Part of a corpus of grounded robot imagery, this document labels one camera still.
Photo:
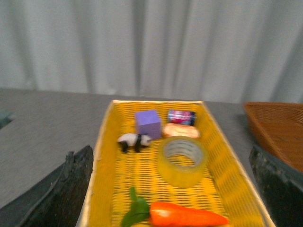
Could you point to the yellow woven basket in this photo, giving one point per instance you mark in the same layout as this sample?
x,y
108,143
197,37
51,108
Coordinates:
x,y
225,188

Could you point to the clear packing tape roll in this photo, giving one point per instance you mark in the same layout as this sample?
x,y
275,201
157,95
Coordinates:
x,y
181,161

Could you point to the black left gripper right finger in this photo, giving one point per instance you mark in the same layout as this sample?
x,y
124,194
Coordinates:
x,y
280,187

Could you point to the toy bread roll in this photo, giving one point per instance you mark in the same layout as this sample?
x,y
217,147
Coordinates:
x,y
173,129

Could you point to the small red labelled can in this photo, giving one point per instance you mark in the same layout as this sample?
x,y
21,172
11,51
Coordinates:
x,y
181,117

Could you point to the purple cube block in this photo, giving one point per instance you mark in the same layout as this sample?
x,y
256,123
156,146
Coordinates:
x,y
148,123

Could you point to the brown wicker basket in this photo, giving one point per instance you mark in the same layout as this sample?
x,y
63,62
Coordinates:
x,y
278,128

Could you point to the toy orange carrot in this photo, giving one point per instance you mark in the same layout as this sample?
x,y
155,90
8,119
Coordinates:
x,y
165,214

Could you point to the white curtain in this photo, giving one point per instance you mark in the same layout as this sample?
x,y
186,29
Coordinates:
x,y
213,50

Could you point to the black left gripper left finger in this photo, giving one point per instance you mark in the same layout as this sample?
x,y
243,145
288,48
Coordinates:
x,y
56,200

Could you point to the toy panda figure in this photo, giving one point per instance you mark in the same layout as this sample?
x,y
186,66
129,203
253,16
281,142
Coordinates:
x,y
137,141

